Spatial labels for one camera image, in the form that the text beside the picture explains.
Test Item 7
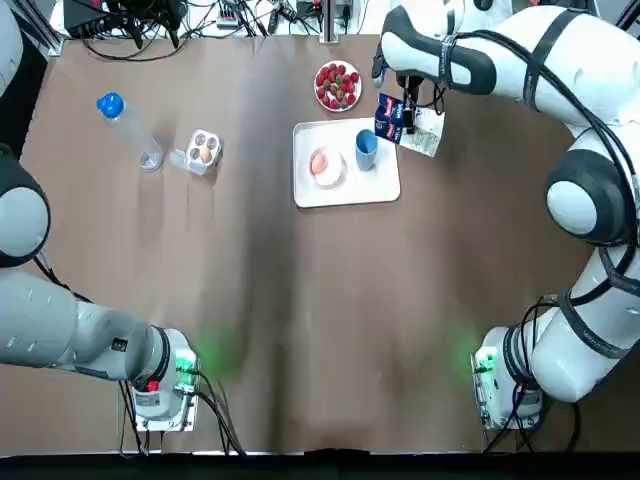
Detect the white rectangular tray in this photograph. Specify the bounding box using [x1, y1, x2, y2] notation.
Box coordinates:
[292, 117, 403, 210]

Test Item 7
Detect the red strawberries heap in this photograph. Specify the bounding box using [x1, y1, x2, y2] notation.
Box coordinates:
[316, 62, 360, 110]

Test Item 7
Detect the clear bottle blue cap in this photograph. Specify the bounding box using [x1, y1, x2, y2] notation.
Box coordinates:
[95, 91, 165, 174]

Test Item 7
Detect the white round plate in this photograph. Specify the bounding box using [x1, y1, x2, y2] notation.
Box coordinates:
[313, 60, 363, 112]

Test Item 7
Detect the aluminium frame bar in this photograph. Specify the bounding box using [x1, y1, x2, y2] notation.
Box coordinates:
[19, 0, 66, 59]

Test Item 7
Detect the aluminium profile post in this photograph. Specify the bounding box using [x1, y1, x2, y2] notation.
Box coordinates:
[319, 0, 351, 45]

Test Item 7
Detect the black box red logo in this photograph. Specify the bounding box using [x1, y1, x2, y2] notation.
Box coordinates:
[64, 0, 134, 40]

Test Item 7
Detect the pink plastic bowl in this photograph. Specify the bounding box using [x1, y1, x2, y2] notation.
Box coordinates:
[308, 146, 347, 190]

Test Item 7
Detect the clear plastic egg carton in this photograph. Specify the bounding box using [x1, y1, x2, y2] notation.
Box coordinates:
[168, 128, 224, 176]

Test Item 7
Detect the grey usb hub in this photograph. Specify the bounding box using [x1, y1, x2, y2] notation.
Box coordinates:
[215, 3, 251, 29]

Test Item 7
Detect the blue white milk carton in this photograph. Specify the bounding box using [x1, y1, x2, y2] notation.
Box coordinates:
[373, 92, 446, 159]

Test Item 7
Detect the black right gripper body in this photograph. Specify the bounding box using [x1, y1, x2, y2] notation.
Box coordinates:
[396, 73, 426, 105]

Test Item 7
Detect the blue plastic cup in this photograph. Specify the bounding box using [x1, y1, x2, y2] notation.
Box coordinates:
[354, 128, 379, 172]

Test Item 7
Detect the white side desk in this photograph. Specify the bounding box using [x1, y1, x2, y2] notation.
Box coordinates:
[47, 0, 640, 41]

